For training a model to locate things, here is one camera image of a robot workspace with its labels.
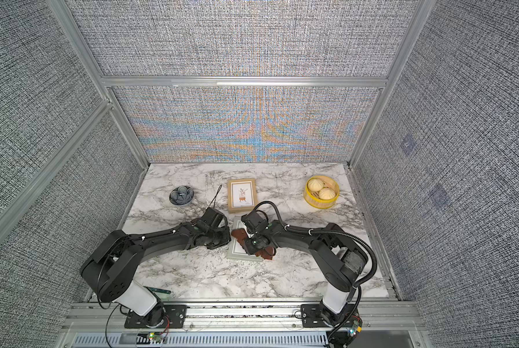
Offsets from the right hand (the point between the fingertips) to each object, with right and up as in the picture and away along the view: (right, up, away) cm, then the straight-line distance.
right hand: (249, 241), depth 90 cm
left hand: (-6, 0, 0) cm, 6 cm away
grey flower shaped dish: (-33, +18, +14) cm, 40 cm away
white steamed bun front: (+35, +20, +11) cm, 42 cm away
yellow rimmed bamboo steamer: (+29, +17, +11) cm, 35 cm away
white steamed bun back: (+31, +23, +13) cm, 41 cm away
